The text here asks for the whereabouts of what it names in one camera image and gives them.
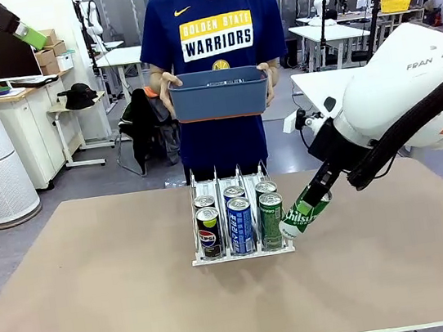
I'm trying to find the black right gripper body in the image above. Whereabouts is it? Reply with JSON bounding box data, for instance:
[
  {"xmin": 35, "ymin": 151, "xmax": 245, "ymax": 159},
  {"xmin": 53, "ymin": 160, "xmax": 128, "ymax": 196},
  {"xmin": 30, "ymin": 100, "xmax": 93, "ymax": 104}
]
[{"xmin": 303, "ymin": 112, "xmax": 374, "ymax": 181}]

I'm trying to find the green Chilsung cider can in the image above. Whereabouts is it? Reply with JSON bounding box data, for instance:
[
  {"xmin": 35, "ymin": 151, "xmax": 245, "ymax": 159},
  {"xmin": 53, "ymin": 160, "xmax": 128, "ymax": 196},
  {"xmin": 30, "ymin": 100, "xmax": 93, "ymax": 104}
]
[
  {"xmin": 256, "ymin": 191, "xmax": 290, "ymax": 251},
  {"xmin": 253, "ymin": 180, "xmax": 279, "ymax": 199},
  {"xmin": 273, "ymin": 183, "xmax": 338, "ymax": 242}
]

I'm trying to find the blue plastic bin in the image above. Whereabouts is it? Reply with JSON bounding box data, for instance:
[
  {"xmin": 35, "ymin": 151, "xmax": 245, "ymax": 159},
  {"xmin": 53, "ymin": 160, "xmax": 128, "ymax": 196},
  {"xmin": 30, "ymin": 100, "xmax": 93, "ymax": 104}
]
[{"xmin": 166, "ymin": 62, "xmax": 275, "ymax": 128}]

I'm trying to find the person's right forearm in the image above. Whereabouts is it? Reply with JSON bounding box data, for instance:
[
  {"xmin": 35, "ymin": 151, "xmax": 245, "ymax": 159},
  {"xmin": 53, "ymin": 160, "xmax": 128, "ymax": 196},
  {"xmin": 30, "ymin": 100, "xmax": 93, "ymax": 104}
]
[{"xmin": 148, "ymin": 60, "xmax": 176, "ymax": 87}]

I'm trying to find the blue beverage can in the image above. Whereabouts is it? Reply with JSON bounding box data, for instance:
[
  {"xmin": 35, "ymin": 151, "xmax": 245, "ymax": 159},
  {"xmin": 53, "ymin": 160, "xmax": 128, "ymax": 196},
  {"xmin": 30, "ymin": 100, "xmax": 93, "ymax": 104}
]
[
  {"xmin": 225, "ymin": 195, "xmax": 258, "ymax": 257},
  {"xmin": 222, "ymin": 184, "xmax": 247, "ymax": 204}
]

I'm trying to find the white clear can dispenser rack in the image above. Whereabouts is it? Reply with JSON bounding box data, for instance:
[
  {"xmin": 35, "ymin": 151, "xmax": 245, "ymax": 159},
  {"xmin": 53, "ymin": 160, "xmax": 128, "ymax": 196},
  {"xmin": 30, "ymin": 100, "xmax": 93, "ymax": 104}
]
[{"xmin": 178, "ymin": 155, "xmax": 298, "ymax": 269}]

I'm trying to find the person's left hand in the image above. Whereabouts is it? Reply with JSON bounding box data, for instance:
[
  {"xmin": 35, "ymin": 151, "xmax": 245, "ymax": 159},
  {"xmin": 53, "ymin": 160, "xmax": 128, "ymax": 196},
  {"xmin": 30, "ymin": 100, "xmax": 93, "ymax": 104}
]
[{"xmin": 255, "ymin": 61, "xmax": 279, "ymax": 107}]

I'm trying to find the person's right hand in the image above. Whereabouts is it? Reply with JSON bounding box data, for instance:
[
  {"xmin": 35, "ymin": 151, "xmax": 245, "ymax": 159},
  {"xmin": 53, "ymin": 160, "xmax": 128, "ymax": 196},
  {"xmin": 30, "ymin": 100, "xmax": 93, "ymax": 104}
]
[{"xmin": 156, "ymin": 70, "xmax": 189, "ymax": 117}]

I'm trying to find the cardboard box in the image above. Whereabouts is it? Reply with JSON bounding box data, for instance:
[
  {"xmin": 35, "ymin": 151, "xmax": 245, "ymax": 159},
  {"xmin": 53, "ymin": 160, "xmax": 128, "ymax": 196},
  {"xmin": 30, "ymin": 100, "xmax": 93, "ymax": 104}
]
[
  {"xmin": 39, "ymin": 59, "xmax": 61, "ymax": 76},
  {"xmin": 38, "ymin": 28, "xmax": 61, "ymax": 49},
  {"xmin": 49, "ymin": 39, "xmax": 68, "ymax": 58},
  {"xmin": 32, "ymin": 47, "xmax": 58, "ymax": 69}
]

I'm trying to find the white box with teal lid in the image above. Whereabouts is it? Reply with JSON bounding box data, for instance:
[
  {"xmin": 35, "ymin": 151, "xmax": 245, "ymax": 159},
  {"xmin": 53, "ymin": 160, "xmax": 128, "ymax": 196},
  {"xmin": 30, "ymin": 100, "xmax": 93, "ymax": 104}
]
[{"xmin": 56, "ymin": 49, "xmax": 79, "ymax": 73}]

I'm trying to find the black keyboard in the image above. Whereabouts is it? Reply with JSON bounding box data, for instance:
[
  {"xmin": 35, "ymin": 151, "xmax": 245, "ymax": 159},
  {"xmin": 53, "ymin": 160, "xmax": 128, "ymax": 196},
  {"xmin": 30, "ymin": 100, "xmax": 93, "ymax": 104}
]
[{"xmin": 10, "ymin": 73, "xmax": 60, "ymax": 92}]

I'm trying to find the large white table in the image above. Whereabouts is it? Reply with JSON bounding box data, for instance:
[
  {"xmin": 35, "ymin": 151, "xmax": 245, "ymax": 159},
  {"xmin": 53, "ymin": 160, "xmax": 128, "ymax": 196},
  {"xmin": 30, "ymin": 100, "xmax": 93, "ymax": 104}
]
[{"xmin": 289, "ymin": 64, "xmax": 372, "ymax": 123}]

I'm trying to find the black hat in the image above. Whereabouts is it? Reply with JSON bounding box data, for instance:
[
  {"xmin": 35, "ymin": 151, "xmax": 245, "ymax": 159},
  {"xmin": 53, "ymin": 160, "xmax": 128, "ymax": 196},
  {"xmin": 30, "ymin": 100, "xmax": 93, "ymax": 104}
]
[{"xmin": 56, "ymin": 81, "xmax": 100, "ymax": 114}]

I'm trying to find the white background desk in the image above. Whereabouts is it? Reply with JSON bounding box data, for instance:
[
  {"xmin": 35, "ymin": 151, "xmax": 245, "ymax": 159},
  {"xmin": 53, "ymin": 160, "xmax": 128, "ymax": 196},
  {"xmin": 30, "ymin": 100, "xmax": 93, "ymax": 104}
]
[{"xmin": 93, "ymin": 43, "xmax": 155, "ymax": 110}]

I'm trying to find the white cabinet desk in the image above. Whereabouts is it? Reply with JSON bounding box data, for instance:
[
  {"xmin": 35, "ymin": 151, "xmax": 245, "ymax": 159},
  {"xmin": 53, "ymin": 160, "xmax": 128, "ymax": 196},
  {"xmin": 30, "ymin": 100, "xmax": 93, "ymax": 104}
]
[{"xmin": 0, "ymin": 62, "xmax": 119, "ymax": 197}]

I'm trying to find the person in blue shirt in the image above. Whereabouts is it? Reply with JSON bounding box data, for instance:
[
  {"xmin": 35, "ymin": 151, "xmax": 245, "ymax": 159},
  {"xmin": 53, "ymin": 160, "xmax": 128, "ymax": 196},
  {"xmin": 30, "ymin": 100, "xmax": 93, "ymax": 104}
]
[{"xmin": 132, "ymin": 0, "xmax": 305, "ymax": 191}]

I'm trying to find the small white side table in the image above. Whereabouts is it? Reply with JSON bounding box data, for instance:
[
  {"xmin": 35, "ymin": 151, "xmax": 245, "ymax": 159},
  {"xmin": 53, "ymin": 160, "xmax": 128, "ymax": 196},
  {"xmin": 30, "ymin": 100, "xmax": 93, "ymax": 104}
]
[{"xmin": 46, "ymin": 90, "xmax": 117, "ymax": 173}]

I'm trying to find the black Pepsi can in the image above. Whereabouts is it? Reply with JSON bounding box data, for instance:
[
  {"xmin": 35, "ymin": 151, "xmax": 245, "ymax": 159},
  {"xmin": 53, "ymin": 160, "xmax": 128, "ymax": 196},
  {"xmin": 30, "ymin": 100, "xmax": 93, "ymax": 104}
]
[
  {"xmin": 192, "ymin": 194, "xmax": 217, "ymax": 214},
  {"xmin": 194, "ymin": 205, "xmax": 226, "ymax": 260}
]

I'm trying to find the white background table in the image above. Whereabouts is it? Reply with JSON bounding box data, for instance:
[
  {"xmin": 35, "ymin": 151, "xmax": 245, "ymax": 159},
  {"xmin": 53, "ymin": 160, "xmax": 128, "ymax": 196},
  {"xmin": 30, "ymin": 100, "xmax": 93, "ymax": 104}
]
[{"xmin": 288, "ymin": 15, "xmax": 376, "ymax": 76}]

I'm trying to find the thin black stand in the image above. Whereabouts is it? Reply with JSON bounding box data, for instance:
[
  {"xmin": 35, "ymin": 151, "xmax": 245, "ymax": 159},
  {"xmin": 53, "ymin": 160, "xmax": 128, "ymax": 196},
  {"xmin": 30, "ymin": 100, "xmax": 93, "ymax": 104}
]
[{"xmin": 311, "ymin": 0, "xmax": 343, "ymax": 70}]

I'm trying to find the orange jacket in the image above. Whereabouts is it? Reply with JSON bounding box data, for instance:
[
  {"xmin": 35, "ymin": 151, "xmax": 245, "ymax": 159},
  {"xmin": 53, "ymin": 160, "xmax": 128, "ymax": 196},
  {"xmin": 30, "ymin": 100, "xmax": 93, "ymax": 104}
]
[{"xmin": 142, "ymin": 82, "xmax": 172, "ymax": 112}]

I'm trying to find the black tripod stand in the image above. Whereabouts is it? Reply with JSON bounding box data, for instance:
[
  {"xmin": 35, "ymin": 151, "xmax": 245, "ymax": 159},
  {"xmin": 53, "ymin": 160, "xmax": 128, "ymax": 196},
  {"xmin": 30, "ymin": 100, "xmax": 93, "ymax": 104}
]
[{"xmin": 342, "ymin": 0, "xmax": 397, "ymax": 69}]

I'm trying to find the black jacket on chair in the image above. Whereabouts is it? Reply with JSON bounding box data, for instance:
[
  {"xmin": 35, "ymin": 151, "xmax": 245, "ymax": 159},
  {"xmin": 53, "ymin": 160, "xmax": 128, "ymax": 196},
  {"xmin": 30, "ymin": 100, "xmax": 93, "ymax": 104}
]
[{"xmin": 114, "ymin": 83, "xmax": 186, "ymax": 178}]

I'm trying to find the light wooden shelf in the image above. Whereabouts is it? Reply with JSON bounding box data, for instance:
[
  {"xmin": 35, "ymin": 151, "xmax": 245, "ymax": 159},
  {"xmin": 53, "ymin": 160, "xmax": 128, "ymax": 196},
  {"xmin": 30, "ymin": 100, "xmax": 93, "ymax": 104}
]
[{"xmin": 375, "ymin": 4, "xmax": 431, "ymax": 46}]

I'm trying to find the yellow plastic basket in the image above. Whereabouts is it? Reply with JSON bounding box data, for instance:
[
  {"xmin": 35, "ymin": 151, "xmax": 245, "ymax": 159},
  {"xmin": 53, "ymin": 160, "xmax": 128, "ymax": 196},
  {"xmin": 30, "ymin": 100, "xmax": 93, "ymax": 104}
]
[{"xmin": 379, "ymin": 0, "xmax": 416, "ymax": 16}]

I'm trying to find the red fire extinguisher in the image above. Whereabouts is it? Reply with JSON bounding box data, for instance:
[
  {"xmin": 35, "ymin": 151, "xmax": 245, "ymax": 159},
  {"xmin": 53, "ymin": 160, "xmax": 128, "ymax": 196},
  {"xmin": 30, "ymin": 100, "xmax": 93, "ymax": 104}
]
[{"xmin": 428, "ymin": 7, "xmax": 443, "ymax": 29}]

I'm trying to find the black right arm cable sleeve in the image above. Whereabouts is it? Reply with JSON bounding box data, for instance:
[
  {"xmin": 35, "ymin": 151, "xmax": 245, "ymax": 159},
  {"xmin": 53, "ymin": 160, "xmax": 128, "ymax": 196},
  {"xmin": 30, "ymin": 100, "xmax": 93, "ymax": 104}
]
[{"xmin": 331, "ymin": 56, "xmax": 443, "ymax": 194}]

